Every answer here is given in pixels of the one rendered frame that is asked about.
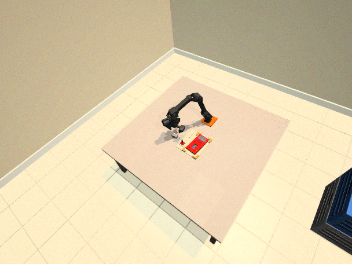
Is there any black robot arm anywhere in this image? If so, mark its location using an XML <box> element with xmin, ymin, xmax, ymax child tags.
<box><xmin>162</xmin><ymin>93</ymin><xmax>212</xmax><ymax>127</ymax></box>

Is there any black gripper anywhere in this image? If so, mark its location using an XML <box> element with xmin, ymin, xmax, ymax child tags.
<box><xmin>165</xmin><ymin>122</ymin><xmax>185</xmax><ymax>133</ymax></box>

